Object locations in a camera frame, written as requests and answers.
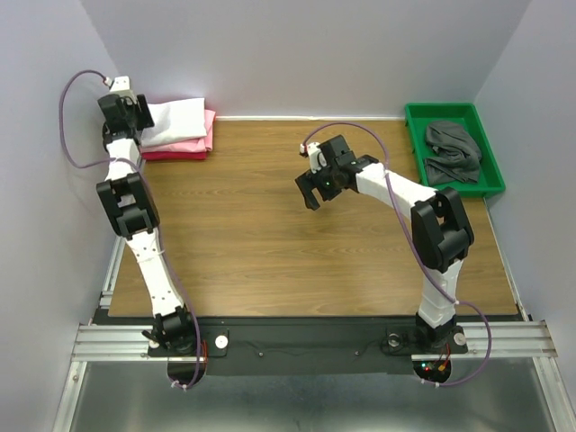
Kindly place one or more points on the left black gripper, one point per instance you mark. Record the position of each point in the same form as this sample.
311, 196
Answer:
143, 120

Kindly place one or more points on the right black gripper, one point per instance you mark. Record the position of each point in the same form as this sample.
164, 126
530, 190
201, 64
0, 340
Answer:
305, 183

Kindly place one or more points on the white t shirt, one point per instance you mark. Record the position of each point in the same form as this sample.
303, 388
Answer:
175, 121

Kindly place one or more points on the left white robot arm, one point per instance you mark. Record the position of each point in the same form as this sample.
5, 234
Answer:
129, 207

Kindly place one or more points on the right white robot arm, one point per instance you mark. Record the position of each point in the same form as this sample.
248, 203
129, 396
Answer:
434, 221

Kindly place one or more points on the pink folded t shirt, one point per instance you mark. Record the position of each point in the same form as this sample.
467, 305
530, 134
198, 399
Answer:
198, 145

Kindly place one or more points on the dark grey t shirt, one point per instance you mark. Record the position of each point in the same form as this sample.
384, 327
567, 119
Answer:
456, 155

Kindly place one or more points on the green plastic bin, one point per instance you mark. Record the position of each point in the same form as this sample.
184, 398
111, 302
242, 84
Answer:
419, 115

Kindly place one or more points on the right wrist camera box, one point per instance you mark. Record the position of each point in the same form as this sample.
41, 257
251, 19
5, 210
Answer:
313, 153

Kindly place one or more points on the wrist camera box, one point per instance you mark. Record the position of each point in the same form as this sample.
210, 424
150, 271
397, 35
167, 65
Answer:
120, 85
313, 153

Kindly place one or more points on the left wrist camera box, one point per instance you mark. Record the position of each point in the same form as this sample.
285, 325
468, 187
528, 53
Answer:
120, 85

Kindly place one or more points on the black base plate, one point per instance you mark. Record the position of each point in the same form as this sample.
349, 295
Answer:
307, 346

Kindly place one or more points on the aluminium frame rail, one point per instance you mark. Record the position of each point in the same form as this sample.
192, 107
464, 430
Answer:
125, 343

